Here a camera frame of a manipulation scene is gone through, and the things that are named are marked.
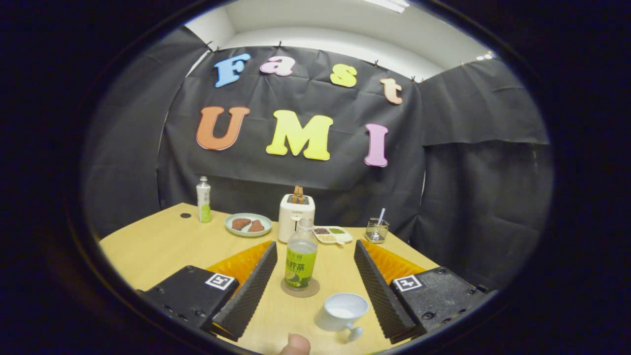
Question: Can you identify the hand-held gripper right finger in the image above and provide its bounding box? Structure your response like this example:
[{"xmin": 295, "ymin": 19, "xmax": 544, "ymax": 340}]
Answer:
[{"xmin": 353, "ymin": 240, "xmax": 493, "ymax": 345}]

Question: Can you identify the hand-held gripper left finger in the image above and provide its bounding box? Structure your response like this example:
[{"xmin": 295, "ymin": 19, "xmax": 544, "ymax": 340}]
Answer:
[{"xmin": 140, "ymin": 240, "xmax": 279, "ymax": 342}]

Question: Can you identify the white cup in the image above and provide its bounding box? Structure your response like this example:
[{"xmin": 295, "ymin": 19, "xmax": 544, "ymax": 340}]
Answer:
[{"xmin": 315, "ymin": 293, "xmax": 369, "ymax": 343}]

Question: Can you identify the clear juice bottle green label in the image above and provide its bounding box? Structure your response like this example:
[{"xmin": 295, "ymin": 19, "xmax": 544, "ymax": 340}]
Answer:
[{"xmin": 284, "ymin": 218, "xmax": 318, "ymax": 289}]

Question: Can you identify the brown round coaster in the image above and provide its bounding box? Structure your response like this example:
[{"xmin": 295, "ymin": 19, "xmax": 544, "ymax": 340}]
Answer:
[{"xmin": 281, "ymin": 277, "xmax": 321, "ymax": 298}]

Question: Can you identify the small white green bottle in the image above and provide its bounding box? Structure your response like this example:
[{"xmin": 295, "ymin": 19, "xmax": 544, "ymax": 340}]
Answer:
[{"xmin": 196, "ymin": 176, "xmax": 212, "ymax": 223}]

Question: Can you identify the pale green plate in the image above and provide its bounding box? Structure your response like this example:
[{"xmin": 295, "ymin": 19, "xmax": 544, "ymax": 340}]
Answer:
[{"xmin": 225, "ymin": 213, "xmax": 273, "ymax": 238}]

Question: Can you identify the clear glass holder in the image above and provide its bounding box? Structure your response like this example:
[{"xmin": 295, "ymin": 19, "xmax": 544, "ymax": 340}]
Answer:
[{"xmin": 365, "ymin": 218, "xmax": 390, "ymax": 244}]

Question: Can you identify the white divided snack tray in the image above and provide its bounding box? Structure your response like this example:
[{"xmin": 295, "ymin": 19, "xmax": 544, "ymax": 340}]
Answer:
[{"xmin": 313, "ymin": 226, "xmax": 354, "ymax": 245}]

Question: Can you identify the cream toaster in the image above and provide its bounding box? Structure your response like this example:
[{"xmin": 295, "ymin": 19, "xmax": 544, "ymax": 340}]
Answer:
[{"xmin": 278, "ymin": 194, "xmax": 316, "ymax": 244}]

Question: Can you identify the wooden table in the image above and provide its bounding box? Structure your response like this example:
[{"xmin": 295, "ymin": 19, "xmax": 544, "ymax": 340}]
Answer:
[{"xmin": 99, "ymin": 202, "xmax": 439, "ymax": 355}]

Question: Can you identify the black backdrop cloth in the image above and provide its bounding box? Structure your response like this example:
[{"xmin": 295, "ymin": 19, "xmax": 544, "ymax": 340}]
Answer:
[{"xmin": 81, "ymin": 25, "xmax": 553, "ymax": 291}]

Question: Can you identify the long ceiling light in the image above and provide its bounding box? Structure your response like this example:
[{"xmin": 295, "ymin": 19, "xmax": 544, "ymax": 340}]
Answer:
[{"xmin": 365, "ymin": 0, "xmax": 410, "ymax": 13}]

